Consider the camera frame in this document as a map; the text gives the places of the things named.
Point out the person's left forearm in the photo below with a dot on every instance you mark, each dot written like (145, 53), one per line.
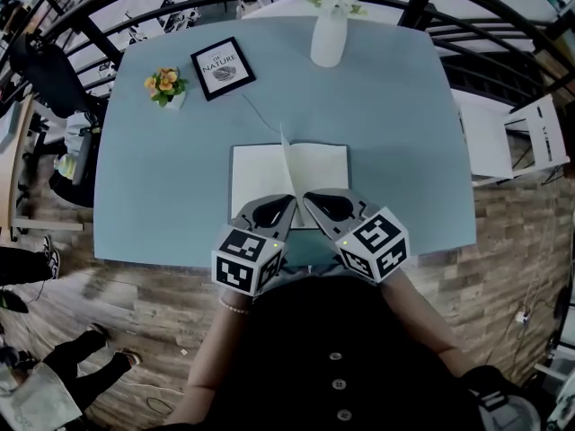
(215, 344)

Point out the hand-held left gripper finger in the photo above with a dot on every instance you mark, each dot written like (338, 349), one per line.
(280, 227)
(253, 211)

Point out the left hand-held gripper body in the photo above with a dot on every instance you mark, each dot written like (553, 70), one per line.
(245, 263)

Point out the grey notebook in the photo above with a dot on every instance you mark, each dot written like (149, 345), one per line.
(256, 173)

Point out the person's right forearm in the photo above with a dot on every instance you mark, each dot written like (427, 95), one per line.
(418, 317)

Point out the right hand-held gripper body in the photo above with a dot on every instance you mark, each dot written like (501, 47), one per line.
(377, 245)

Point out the light wooden desk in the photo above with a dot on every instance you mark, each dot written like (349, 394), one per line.
(15, 173)

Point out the white cloth bundle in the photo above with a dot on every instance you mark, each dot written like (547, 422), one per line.
(76, 146)

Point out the black picture frame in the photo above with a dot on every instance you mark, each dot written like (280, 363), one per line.
(223, 67)

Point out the black office chair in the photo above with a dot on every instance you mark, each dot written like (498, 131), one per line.
(49, 79)

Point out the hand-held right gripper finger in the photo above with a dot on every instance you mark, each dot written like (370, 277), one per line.
(325, 216)
(355, 202)

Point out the white power strip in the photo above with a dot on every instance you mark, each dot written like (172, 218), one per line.
(522, 317)

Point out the thin grey bookmark ribbon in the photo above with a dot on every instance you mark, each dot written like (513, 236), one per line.
(260, 112)

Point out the small potted orange flowers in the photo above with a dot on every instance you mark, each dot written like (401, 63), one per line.
(166, 85)

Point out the black and grey bag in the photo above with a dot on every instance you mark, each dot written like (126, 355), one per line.
(498, 402)

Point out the grey box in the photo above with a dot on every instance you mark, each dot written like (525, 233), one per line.
(8, 124)

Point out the white folding chair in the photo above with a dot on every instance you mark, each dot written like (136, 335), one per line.
(485, 142)

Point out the black metal railing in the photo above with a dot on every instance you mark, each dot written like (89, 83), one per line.
(418, 5)

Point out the light blue table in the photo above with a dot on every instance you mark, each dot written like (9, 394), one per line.
(382, 128)

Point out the person's light jeans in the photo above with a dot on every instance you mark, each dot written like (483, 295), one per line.
(314, 271)

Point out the person's black buttoned shirt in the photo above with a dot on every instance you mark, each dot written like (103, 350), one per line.
(337, 330)

